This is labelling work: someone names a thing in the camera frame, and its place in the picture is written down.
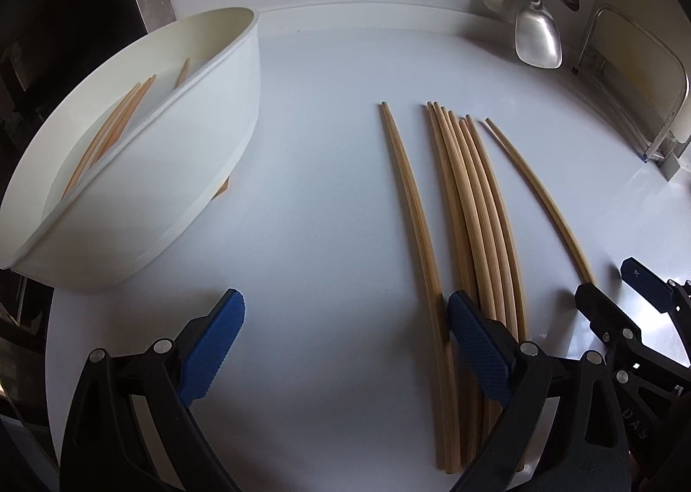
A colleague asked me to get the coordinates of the wooden chopstick ten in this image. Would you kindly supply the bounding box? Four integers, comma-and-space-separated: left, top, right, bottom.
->
62, 83, 140, 198

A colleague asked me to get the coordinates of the wooden chopstick six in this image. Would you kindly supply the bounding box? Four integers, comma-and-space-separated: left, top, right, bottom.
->
432, 101, 494, 317

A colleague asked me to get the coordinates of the wooden chopstick eight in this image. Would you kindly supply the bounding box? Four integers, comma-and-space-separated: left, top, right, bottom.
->
450, 112, 520, 337

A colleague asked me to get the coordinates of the wooden chopstick four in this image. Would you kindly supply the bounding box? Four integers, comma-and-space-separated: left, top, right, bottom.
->
173, 58, 191, 89

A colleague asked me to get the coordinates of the steel spatula hanging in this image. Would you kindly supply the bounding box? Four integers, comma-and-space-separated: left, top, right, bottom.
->
514, 0, 563, 70

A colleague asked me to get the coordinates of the wooden chopstick one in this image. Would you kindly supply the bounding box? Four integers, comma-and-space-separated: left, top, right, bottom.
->
77, 74, 157, 175

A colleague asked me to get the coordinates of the wooden chopstick nine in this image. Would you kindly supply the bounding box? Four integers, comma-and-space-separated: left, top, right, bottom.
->
460, 115, 525, 341

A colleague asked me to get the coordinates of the wooden chopstick three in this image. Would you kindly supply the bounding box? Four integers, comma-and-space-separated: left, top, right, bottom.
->
94, 74, 157, 162

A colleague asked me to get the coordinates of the white round bowl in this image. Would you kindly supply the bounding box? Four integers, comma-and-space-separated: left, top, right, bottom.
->
1, 8, 260, 291

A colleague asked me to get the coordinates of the steel dish rack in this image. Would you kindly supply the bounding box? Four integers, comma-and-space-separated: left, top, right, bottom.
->
573, 4, 690, 163

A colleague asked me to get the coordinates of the wooden chopstick seven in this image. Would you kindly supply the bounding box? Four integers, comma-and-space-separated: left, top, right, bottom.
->
441, 107, 504, 320

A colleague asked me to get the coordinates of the wooden chopstick two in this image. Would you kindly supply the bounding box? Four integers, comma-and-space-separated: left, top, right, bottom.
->
380, 101, 461, 474

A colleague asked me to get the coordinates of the wooden chopstick five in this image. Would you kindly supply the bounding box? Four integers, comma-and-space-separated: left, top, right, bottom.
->
425, 101, 482, 467

